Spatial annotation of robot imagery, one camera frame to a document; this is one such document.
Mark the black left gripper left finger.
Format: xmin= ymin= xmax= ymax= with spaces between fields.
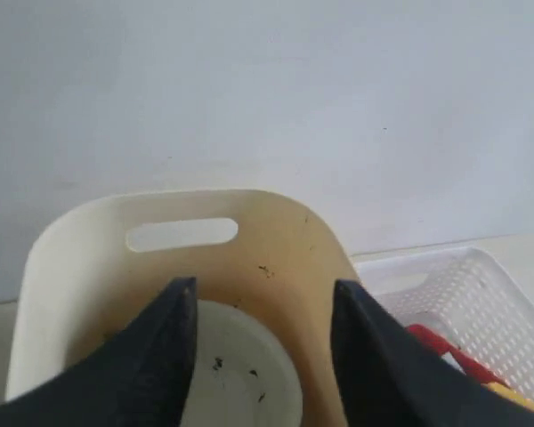
xmin=0 ymin=278 xmax=197 ymax=426

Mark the yellow cheese wedge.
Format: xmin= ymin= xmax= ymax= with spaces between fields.
xmin=485 ymin=383 xmax=534 ymax=412

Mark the cream plastic bin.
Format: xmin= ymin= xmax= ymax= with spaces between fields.
xmin=5 ymin=189 xmax=356 ymax=426

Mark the white perforated plastic basket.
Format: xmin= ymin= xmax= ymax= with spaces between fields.
xmin=354 ymin=247 xmax=534 ymax=403

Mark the red sausage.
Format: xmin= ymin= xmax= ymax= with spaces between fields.
xmin=405 ymin=324 xmax=507 ymax=387

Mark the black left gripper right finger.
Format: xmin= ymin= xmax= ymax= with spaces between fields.
xmin=331 ymin=280 xmax=534 ymax=426

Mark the white ceramic bowl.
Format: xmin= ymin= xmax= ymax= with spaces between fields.
xmin=181 ymin=300 xmax=303 ymax=427

